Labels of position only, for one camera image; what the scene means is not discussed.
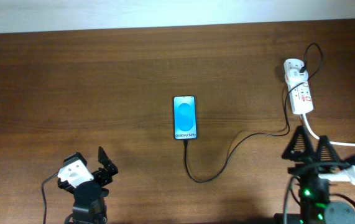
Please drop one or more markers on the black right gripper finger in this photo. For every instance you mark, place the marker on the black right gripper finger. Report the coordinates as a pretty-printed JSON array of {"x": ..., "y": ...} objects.
[
  {"x": 325, "y": 152},
  {"x": 299, "y": 148}
]

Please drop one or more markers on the blue Samsung Galaxy smartphone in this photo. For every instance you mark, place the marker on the blue Samsung Galaxy smartphone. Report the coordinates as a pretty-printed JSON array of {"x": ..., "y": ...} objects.
[{"x": 184, "y": 116}]

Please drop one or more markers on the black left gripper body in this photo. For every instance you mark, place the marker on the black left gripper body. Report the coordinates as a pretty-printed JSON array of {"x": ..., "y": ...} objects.
[{"x": 102, "y": 177}]

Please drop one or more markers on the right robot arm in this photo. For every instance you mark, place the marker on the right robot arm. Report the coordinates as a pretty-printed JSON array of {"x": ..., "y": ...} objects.
[{"x": 308, "y": 198}]

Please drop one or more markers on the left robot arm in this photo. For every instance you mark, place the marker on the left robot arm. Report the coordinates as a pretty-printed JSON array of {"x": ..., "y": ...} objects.
[{"x": 88, "y": 188}]

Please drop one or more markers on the white USB charger adapter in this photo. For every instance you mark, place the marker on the white USB charger adapter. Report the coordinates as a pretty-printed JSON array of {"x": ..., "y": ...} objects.
[{"x": 293, "y": 76}]

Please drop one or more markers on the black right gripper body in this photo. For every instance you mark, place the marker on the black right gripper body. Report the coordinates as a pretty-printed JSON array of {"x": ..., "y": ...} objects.
[{"x": 315, "y": 167}]

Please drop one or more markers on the white power strip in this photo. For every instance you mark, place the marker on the white power strip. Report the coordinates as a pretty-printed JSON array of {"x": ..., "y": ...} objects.
[{"x": 299, "y": 94}]

